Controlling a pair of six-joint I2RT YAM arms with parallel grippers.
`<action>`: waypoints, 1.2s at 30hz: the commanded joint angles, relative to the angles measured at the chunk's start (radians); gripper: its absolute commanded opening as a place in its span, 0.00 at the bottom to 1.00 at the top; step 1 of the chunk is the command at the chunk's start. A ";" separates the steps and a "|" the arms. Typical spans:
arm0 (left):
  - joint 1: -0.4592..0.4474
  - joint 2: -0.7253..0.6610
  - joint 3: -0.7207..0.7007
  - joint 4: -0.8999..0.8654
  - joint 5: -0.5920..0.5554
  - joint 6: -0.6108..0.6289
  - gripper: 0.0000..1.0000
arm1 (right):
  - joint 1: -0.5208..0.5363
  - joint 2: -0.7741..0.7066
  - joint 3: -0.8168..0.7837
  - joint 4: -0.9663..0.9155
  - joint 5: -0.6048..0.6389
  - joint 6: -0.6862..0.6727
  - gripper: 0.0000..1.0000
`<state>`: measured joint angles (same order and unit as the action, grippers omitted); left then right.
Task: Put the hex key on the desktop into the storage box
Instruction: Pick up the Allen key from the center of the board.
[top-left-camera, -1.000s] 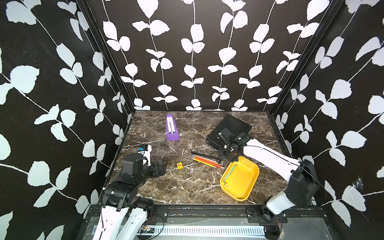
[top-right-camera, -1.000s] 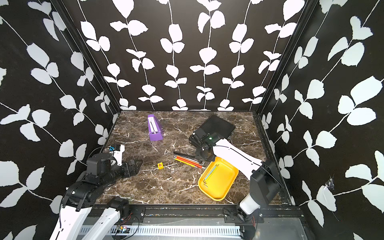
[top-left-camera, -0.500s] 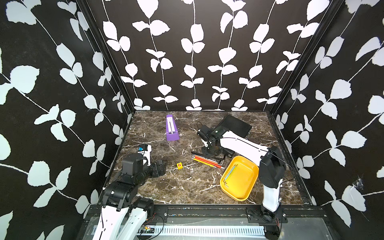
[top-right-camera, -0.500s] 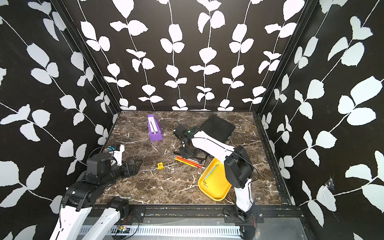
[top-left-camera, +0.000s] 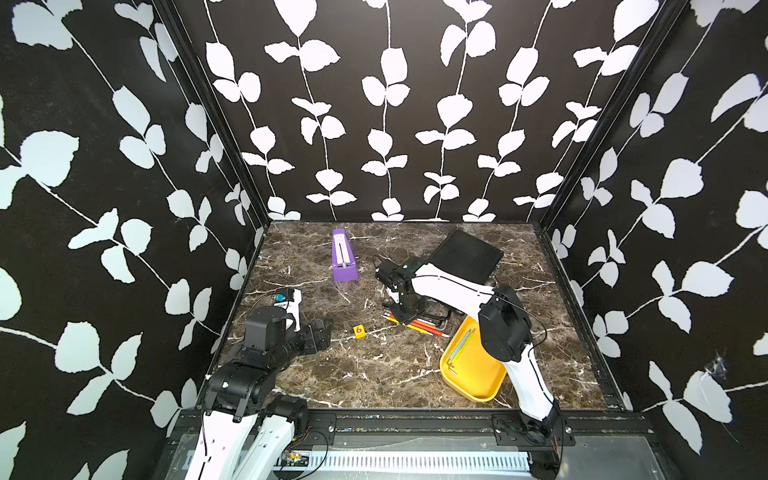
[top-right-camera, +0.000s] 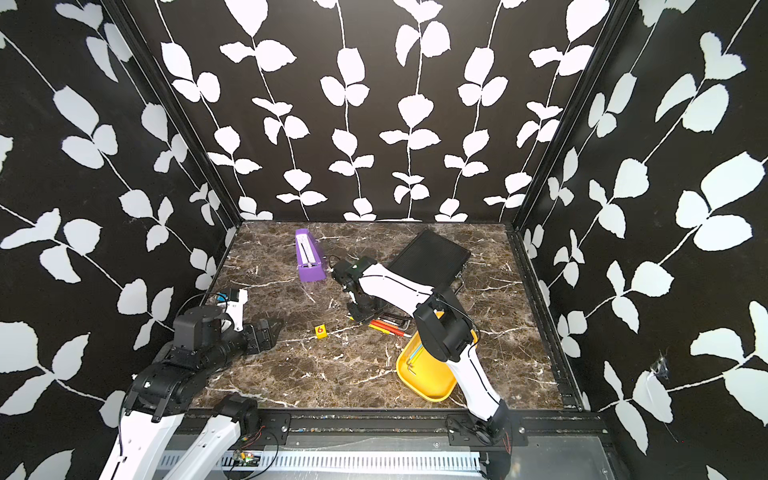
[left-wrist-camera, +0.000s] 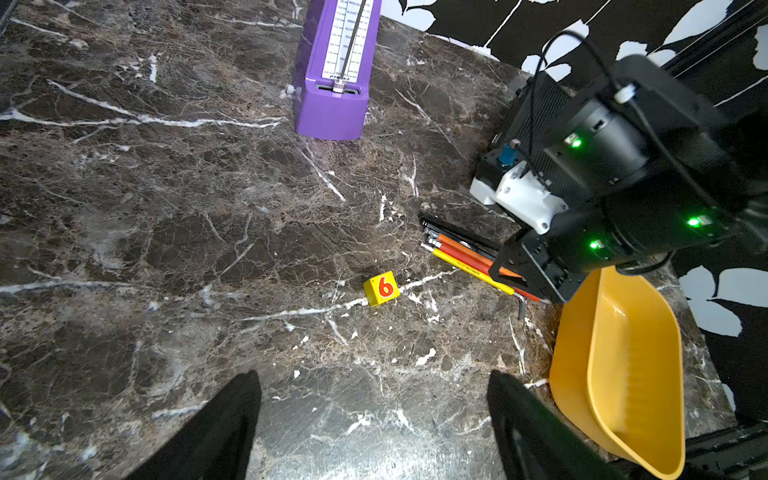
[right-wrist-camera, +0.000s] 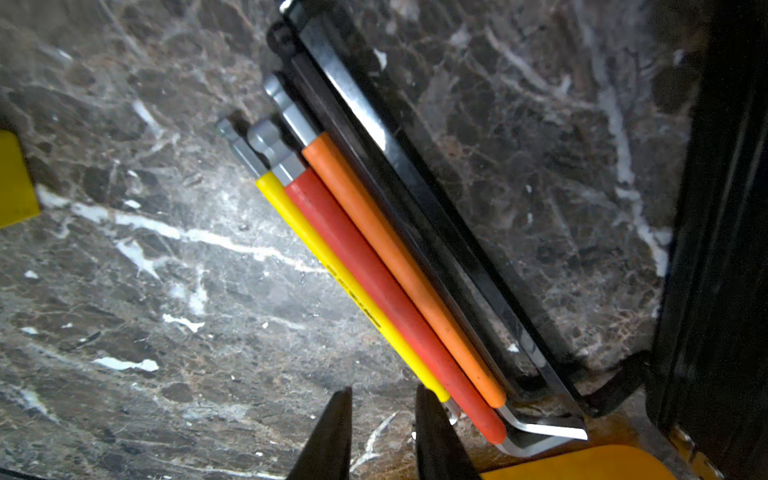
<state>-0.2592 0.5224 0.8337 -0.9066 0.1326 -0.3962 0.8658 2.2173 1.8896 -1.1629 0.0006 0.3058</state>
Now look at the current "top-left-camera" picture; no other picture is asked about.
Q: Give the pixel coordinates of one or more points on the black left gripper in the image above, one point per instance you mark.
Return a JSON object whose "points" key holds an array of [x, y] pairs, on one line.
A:
{"points": [[323, 336]]}

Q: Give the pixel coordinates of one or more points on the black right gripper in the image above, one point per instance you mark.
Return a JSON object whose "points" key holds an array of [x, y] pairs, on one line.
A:
{"points": [[420, 307]]}

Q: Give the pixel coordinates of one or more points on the orange hex key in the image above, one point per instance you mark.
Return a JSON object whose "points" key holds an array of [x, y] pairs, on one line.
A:
{"points": [[426, 325]]}

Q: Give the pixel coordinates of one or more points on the teal hex key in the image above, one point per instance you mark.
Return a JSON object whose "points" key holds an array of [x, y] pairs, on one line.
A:
{"points": [[460, 346]]}

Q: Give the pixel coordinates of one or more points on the small silver hex key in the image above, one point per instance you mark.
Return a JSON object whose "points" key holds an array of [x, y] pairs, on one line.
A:
{"points": [[454, 368]]}

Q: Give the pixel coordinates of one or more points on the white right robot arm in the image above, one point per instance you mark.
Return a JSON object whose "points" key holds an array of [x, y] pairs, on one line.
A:
{"points": [[504, 331]]}

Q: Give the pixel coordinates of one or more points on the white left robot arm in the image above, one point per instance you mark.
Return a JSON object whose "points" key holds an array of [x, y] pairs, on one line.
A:
{"points": [[243, 435]]}

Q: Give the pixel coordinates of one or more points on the black hex key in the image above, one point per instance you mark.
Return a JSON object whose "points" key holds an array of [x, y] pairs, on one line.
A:
{"points": [[435, 314]]}

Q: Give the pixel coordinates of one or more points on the yellow plastic storage tray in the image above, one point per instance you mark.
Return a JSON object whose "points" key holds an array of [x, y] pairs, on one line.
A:
{"points": [[482, 375]]}

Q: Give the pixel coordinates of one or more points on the yellow number six cube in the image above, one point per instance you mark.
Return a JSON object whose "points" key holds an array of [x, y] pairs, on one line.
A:
{"points": [[359, 330]]}

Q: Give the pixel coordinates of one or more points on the purple metronome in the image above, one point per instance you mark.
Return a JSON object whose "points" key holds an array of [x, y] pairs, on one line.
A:
{"points": [[344, 266]]}

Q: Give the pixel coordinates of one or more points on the black ribbed carrying case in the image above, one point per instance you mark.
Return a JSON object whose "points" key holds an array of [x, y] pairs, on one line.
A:
{"points": [[467, 257]]}

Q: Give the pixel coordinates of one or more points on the small green circuit board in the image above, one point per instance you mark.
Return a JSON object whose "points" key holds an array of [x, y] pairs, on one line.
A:
{"points": [[295, 459]]}

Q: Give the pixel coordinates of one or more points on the white ribbed strip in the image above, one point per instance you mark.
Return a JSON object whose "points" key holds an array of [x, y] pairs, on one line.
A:
{"points": [[417, 462]]}

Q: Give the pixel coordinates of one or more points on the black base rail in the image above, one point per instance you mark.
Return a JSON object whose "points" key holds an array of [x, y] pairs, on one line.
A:
{"points": [[586, 444]]}

